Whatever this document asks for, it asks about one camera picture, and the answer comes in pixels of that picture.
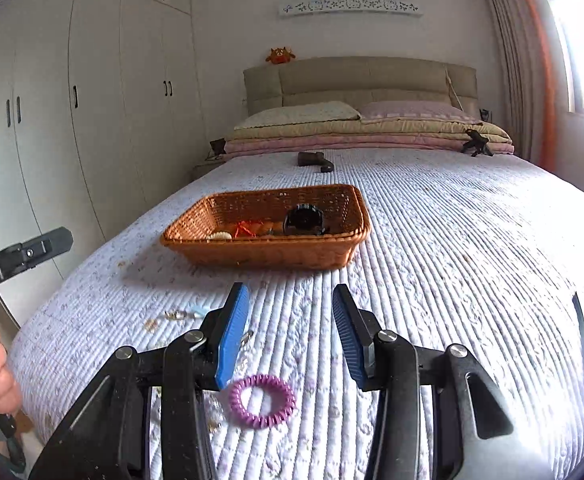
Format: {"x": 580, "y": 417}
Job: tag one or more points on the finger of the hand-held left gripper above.
{"x": 37, "y": 247}

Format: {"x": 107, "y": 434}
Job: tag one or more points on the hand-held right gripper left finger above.
{"x": 232, "y": 335}

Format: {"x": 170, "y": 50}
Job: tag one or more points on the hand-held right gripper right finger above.
{"x": 349, "y": 342}

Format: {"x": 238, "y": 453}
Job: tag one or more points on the brown wicker basket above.
{"x": 252, "y": 254}

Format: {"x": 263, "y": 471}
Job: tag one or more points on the silver pendant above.
{"x": 247, "y": 338}

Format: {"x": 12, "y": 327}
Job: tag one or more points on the light blue hair clip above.
{"x": 199, "y": 311}

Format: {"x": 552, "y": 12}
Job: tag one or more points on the small gold trinket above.
{"x": 150, "y": 324}

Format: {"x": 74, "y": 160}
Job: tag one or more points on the cream shell hair clip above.
{"x": 220, "y": 235}

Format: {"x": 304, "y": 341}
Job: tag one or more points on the orange hair accessory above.
{"x": 247, "y": 230}

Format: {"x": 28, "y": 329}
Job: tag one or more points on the black round watch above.
{"x": 304, "y": 220}

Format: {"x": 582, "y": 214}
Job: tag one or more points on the white wardrobe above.
{"x": 97, "y": 110}

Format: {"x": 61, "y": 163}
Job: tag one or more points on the bed with white quilt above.
{"x": 471, "y": 240}

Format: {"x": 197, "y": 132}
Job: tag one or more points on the bedside table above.
{"x": 204, "y": 170}

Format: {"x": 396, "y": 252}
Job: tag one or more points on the dark brown wallet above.
{"x": 317, "y": 161}

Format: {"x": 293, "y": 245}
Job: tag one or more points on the dark bedside object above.
{"x": 218, "y": 149}

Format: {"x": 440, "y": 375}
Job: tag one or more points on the folded pink quilt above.
{"x": 351, "y": 146}

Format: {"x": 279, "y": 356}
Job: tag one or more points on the folded yellow quilt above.
{"x": 361, "y": 131}

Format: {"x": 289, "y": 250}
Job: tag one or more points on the cream pillow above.
{"x": 297, "y": 114}

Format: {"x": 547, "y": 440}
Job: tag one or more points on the black mini tripod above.
{"x": 476, "y": 141}

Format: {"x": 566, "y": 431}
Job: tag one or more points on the pink pillow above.
{"x": 411, "y": 112}

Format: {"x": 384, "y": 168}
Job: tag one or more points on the beige padded headboard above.
{"x": 361, "y": 80}

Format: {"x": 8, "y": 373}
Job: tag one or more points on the orange plush toy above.
{"x": 280, "y": 55}

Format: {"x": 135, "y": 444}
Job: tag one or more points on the beige curtain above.
{"x": 516, "y": 60}

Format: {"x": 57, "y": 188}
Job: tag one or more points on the white wall decoration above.
{"x": 351, "y": 7}

